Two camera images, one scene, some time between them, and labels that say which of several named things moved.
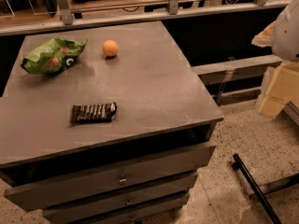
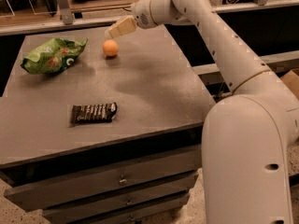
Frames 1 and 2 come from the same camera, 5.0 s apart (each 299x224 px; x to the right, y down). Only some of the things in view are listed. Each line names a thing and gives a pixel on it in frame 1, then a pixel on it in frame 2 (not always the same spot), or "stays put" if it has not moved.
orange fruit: [110, 48] stays put
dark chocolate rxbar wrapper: [94, 113] stays put
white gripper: [287, 35] → [141, 15]
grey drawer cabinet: [105, 125] stays put
